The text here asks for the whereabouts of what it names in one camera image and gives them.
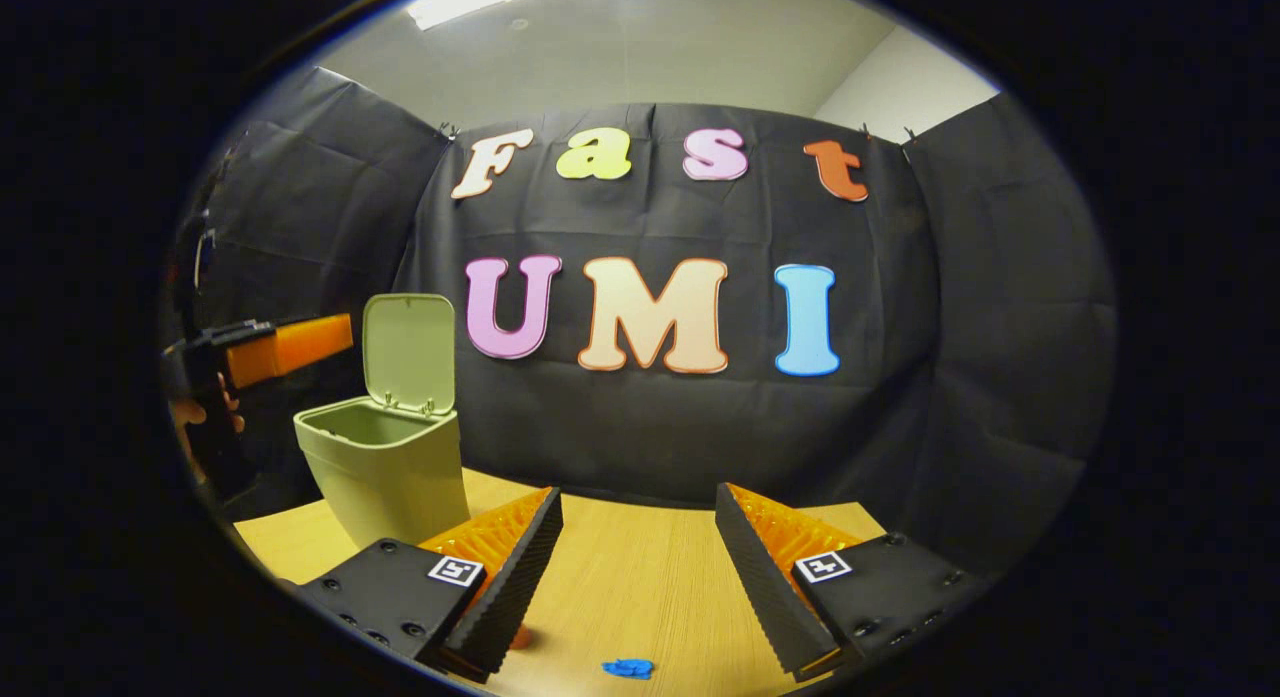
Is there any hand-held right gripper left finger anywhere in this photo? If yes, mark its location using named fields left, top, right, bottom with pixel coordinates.
left=290, top=487, right=564, bottom=684

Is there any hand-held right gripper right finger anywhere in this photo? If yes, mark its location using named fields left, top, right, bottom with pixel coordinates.
left=714, top=482, right=991, bottom=678

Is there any green desktop garbage bin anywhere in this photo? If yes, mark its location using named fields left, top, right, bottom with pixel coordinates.
left=293, top=293, right=471, bottom=550

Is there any wooden desktop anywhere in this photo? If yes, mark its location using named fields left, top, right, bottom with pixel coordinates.
left=232, top=467, right=891, bottom=697

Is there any dark tripod stand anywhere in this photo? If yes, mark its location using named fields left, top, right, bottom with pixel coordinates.
left=165, top=137, right=246, bottom=328

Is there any black backdrop cloth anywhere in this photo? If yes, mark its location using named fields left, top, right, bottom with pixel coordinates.
left=160, top=65, right=1119, bottom=578

